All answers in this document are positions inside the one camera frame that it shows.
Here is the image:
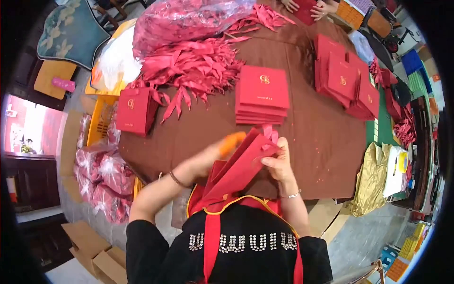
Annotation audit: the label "person's right hand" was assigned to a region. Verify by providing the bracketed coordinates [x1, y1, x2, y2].
[261, 137, 301, 196]

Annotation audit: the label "person's left hand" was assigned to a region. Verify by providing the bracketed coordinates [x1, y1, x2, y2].
[173, 132, 247, 186]

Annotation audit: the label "person's left fingers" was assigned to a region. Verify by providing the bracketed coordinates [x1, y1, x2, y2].
[218, 132, 247, 159]

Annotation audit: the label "person's right thumb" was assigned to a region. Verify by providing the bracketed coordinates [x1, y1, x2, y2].
[261, 156, 284, 172]

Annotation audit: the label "person's right index finger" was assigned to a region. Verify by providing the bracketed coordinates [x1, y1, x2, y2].
[277, 137, 291, 158]

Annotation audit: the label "red paper bag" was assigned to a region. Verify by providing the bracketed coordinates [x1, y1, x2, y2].
[116, 87, 161, 138]
[200, 127, 281, 214]

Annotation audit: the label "brown table cloth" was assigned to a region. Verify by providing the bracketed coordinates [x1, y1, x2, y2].
[118, 0, 368, 200]

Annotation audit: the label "neat stack of red bags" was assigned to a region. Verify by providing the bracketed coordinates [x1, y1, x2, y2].
[235, 65, 291, 126]

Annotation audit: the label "flat cardboard sheet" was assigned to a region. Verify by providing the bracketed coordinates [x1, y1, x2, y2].
[307, 198, 352, 245]

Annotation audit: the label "pile of red ribbons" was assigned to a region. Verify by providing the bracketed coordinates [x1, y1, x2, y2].
[127, 4, 297, 124]

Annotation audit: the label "person's body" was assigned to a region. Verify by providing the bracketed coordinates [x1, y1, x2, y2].
[126, 193, 334, 284]

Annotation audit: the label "slanted stack of red bags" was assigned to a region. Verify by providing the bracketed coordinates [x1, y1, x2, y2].
[314, 33, 381, 121]

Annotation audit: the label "gold crumpled cloth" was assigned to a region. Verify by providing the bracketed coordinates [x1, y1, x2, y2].
[345, 142, 391, 218]

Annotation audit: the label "green mat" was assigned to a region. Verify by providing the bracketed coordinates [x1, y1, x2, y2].
[365, 84, 398, 148]

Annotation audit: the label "standing red paper bag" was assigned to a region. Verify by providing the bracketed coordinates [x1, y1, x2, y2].
[116, 87, 161, 138]

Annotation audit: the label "yellow tape roll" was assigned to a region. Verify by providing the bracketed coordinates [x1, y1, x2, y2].
[397, 151, 409, 174]

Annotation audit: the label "small heap of red ribbons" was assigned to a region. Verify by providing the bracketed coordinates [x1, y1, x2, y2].
[369, 57, 418, 147]

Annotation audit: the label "clear plastic bag of ribbons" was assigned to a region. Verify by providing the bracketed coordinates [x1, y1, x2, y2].
[132, 0, 257, 60]

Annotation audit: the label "heap of clear ribbon bags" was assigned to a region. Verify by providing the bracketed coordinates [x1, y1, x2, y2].
[74, 113, 138, 225]

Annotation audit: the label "yellow plastic crate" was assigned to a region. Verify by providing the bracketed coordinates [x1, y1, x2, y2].
[84, 18, 140, 147]

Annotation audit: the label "white plastic bag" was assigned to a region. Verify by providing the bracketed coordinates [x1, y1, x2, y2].
[90, 26, 143, 92]

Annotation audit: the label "open cardboard boxes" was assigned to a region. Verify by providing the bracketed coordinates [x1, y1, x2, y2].
[61, 220, 129, 284]

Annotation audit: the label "pink flat packet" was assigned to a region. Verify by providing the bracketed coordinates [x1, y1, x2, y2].
[52, 77, 76, 93]

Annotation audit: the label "yellow wooden stool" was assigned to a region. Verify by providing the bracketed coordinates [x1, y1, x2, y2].
[33, 59, 77, 100]

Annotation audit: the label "teal floral chair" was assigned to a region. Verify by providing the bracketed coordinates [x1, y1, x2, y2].
[36, 0, 113, 70]

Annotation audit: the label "dark wooden cabinet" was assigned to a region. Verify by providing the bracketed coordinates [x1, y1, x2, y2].
[1, 152, 61, 214]

